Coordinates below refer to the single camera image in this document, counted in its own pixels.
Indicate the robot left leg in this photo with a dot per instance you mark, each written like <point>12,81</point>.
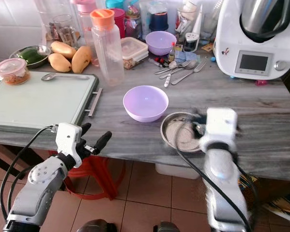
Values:
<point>94,225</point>

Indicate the steel fork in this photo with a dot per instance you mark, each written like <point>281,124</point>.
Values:
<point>200,66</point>

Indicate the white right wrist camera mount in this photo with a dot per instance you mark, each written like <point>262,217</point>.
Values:
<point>220,124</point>

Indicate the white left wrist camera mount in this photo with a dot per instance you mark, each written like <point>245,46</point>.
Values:
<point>67,140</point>

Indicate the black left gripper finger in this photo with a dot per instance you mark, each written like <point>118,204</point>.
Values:
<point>103,140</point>
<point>85,129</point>

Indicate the purple plastic bowl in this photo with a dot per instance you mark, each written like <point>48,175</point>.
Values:
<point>160,43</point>

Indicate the green fruit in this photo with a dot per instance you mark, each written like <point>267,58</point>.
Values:
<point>32,55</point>

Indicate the yellow mango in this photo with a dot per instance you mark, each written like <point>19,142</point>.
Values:
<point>63,49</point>
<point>60,63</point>
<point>81,60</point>

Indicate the clear bottle with orange cap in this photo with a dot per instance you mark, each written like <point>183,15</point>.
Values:
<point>107,53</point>

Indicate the dark blue cup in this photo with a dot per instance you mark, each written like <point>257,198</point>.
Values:
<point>159,21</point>

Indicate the round container with pink lid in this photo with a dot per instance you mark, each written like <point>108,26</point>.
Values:
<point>11,71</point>

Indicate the striped patterned floor mat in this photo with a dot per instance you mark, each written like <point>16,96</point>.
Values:
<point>280,208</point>

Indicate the clear plastic food container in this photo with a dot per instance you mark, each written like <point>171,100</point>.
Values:
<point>135,50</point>

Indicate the white plastic storage box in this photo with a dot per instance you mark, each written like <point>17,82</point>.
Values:
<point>178,171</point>

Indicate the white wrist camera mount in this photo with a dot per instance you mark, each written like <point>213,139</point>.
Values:
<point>67,140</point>
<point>220,124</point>

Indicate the robot leg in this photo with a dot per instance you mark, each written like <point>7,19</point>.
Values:
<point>166,227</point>
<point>94,225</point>

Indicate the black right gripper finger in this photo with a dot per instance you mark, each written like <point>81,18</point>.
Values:
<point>195,117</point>

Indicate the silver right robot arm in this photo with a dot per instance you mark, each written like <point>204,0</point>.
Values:
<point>224,186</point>

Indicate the clear drinking glass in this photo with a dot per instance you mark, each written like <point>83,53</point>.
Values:
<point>65,30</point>

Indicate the robot right leg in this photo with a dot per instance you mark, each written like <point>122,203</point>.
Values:
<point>166,227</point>

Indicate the clear bottle with pink cap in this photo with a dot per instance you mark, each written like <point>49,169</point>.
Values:
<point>84,29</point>

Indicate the pale lilac plastic bowl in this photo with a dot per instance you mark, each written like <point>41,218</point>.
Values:
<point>145,103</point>

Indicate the red plastic stool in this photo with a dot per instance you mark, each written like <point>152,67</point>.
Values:
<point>96,179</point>

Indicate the steel fruit bowl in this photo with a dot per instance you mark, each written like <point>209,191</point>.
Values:
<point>14,57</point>

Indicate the magenta plastic tumbler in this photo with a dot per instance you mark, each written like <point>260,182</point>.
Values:
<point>119,21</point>

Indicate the white kitchen cooking machine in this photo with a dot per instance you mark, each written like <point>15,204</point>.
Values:
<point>229,38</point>

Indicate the glass spice jar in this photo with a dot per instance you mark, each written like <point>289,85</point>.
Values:
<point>133,21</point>

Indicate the steel spoon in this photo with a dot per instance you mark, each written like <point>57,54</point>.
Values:
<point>189,64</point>
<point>49,76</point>

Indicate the small sauce bottle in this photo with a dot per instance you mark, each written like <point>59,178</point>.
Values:
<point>173,53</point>

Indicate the pale green cutting board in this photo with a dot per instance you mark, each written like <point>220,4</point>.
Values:
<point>38,104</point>

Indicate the shallow steel bowl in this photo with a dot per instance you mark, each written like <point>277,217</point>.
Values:
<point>178,137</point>

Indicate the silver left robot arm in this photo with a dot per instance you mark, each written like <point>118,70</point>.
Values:
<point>36,193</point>

